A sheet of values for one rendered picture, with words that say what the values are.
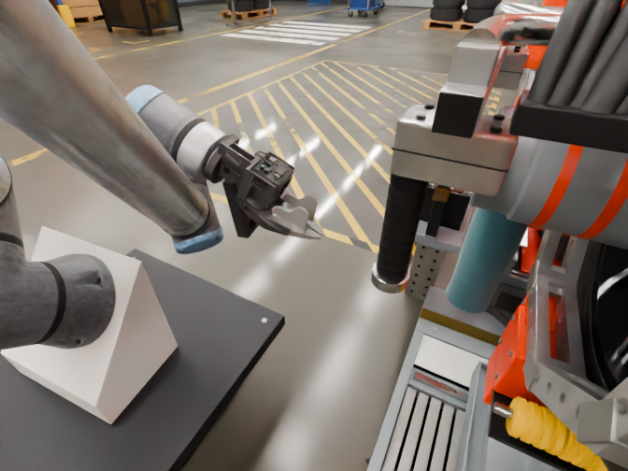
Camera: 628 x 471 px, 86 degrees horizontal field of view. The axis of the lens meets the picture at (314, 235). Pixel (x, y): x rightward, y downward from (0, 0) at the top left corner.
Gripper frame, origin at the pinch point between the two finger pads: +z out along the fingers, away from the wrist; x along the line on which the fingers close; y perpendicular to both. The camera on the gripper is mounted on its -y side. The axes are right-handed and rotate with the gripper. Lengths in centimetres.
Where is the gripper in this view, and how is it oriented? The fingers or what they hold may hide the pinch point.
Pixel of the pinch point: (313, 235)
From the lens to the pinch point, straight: 57.1
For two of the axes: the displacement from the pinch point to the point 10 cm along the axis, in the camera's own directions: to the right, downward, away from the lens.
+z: 8.3, 5.5, -0.1
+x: 3.9, -5.8, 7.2
